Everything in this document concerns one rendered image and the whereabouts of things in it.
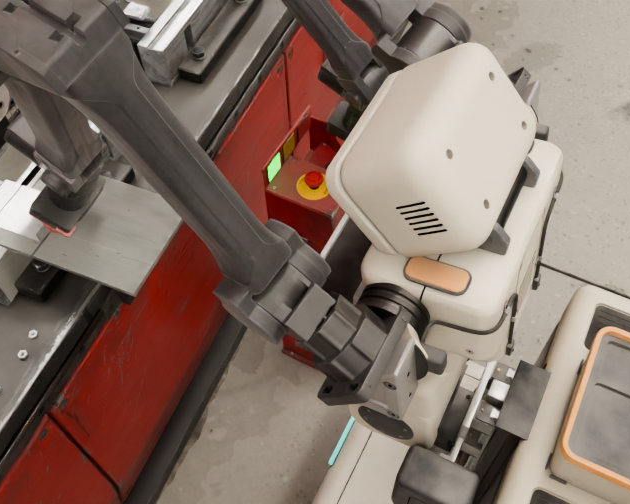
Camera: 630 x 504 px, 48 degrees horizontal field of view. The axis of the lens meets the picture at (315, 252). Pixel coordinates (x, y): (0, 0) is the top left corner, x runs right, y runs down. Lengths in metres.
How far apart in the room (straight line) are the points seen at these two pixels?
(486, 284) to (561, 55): 2.30
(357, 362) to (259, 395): 1.32
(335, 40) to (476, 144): 0.51
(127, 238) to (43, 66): 0.66
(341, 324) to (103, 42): 0.38
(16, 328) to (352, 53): 0.72
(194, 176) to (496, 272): 0.36
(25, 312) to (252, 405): 0.94
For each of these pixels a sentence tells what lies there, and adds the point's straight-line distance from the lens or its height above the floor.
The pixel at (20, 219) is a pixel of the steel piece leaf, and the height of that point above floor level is 1.00.
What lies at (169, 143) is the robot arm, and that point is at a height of 1.48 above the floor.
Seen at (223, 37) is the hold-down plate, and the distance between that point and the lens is 1.59.
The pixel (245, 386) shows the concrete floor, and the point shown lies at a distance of 2.08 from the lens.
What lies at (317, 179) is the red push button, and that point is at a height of 0.81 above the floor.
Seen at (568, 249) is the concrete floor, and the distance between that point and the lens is 2.41.
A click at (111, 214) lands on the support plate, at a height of 1.00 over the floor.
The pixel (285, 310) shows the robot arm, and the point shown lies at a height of 1.25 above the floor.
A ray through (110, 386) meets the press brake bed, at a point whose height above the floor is 0.62.
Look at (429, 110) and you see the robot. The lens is 0.74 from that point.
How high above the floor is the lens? 1.90
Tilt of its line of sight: 56 degrees down
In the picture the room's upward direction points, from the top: 2 degrees counter-clockwise
